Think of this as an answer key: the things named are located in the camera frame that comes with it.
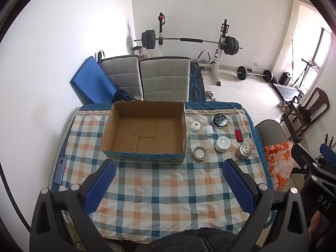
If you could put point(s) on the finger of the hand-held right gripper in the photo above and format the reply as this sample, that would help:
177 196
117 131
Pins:
302 157
326 151

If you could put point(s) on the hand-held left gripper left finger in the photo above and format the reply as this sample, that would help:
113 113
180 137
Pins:
101 186

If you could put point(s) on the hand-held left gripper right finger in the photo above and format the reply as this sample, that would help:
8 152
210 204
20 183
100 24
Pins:
239 186

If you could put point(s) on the silver tin with gold centre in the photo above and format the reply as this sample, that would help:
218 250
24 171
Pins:
243 152

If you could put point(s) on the white round jar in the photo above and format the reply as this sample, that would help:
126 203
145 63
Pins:
222 144

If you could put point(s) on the small red box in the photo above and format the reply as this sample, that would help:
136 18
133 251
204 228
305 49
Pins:
238 136

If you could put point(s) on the silver tin lid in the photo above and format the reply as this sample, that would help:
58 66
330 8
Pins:
199 153

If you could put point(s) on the small white cylinder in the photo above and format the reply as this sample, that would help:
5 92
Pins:
209 131

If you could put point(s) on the black patterned round tin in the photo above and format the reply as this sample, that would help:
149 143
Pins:
220 119

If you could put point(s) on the brown cardboard box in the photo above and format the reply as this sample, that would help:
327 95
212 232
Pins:
147 134

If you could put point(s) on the white rounded case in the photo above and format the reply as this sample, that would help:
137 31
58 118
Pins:
194 128

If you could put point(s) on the person's right hand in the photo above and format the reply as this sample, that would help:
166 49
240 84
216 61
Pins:
315 227

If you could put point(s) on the orange and white cushion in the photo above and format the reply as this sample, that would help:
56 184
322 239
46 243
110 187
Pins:
278 162

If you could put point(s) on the grey chair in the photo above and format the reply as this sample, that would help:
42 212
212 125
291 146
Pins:
270 134

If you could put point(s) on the brown wooden chair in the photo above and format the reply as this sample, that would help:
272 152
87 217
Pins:
321 97

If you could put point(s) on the white shoe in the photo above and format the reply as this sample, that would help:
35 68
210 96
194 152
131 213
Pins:
286 105
281 104

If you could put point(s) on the checkered tablecloth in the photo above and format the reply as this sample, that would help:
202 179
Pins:
162 186

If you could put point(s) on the dark flat panel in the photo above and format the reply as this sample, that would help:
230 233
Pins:
287 90

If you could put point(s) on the black speaker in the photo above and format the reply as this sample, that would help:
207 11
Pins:
286 78

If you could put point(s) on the black tripod stand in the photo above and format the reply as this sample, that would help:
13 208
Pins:
307 68

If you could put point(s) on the dark blue knitted cloth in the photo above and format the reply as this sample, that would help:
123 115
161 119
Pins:
123 96

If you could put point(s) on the chrome dumbbell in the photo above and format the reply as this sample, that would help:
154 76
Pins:
211 97

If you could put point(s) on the short barbell with black plates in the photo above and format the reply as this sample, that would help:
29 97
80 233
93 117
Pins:
241 73

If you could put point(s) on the blue folded mat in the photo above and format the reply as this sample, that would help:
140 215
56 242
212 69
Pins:
89 81

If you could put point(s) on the black and blue weight bench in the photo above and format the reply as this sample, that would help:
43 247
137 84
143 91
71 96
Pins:
197 84

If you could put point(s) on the white quilted chair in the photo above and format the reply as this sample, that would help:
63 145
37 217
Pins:
165 78
120 73

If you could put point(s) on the white barbell rack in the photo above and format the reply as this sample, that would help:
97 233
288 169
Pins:
219 65

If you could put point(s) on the grey ab trainer frame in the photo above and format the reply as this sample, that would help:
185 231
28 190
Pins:
204 53

